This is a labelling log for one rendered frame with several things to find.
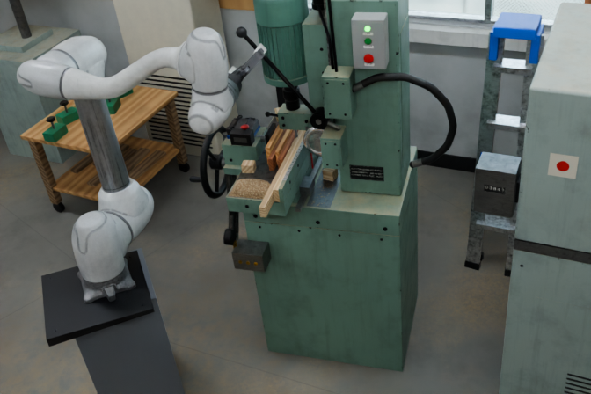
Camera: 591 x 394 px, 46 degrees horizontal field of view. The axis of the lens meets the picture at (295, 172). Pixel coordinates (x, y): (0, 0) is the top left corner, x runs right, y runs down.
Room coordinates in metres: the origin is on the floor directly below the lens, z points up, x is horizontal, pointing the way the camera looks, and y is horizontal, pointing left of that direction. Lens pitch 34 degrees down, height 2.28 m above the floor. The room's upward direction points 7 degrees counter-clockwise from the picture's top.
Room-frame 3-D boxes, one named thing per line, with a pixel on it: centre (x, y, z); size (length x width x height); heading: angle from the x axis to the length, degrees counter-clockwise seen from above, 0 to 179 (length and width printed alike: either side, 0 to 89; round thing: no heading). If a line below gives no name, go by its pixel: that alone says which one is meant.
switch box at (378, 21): (1.93, -0.27, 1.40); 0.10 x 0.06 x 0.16; 70
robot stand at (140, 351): (1.89, 0.72, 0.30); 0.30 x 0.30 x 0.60; 17
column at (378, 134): (2.08, -0.29, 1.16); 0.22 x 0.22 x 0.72; 70
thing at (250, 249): (1.98, 0.20, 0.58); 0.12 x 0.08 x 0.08; 70
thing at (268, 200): (2.06, 0.02, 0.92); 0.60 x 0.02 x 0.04; 160
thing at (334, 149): (1.96, -0.14, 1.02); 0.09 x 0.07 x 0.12; 160
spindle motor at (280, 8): (2.17, -0.02, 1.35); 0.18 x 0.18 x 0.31
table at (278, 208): (2.18, 0.09, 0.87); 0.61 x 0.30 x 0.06; 160
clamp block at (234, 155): (2.21, 0.17, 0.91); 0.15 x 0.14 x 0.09; 160
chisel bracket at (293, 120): (2.17, -0.04, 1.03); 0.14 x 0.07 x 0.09; 70
